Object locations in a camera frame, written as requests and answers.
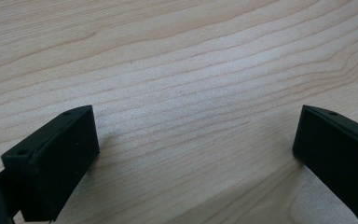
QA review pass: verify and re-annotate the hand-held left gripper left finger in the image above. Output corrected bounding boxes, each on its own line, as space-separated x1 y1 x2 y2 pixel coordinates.
0 105 101 223

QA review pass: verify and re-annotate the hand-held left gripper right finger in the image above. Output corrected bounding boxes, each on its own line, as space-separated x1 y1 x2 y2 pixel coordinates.
292 105 358 223

